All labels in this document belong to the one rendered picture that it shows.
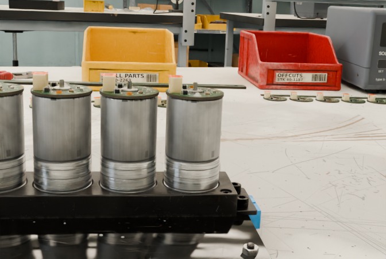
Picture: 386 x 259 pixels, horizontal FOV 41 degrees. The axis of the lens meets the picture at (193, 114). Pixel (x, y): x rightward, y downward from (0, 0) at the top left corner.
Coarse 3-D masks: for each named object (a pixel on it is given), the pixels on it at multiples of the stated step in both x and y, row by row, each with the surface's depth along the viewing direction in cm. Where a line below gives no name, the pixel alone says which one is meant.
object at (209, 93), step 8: (168, 88) 23; (184, 88) 23; (200, 88) 23; (208, 88) 23; (176, 96) 21; (184, 96) 21; (192, 96) 21; (200, 96) 21; (208, 96) 21; (216, 96) 22
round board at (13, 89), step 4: (0, 84) 22; (4, 84) 22; (8, 84) 22; (12, 84) 22; (16, 84) 22; (0, 88) 21; (4, 88) 21; (8, 88) 21; (12, 88) 21; (16, 88) 21; (20, 88) 21; (0, 92) 20; (4, 92) 20; (8, 92) 21; (12, 92) 21; (16, 92) 21; (20, 92) 21
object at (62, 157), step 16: (32, 96) 21; (80, 96) 21; (32, 112) 21; (48, 112) 21; (64, 112) 21; (80, 112) 21; (48, 128) 21; (64, 128) 21; (80, 128) 21; (48, 144) 21; (64, 144) 21; (80, 144) 21; (48, 160) 21; (64, 160) 21; (80, 160) 22; (48, 176) 21; (64, 176) 21; (80, 176) 22; (48, 192) 21; (64, 192) 21
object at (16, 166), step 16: (0, 96) 20; (16, 96) 21; (0, 112) 20; (16, 112) 21; (0, 128) 21; (16, 128) 21; (0, 144) 21; (16, 144) 21; (0, 160) 21; (16, 160) 21; (0, 176) 21; (16, 176) 22; (0, 192) 21
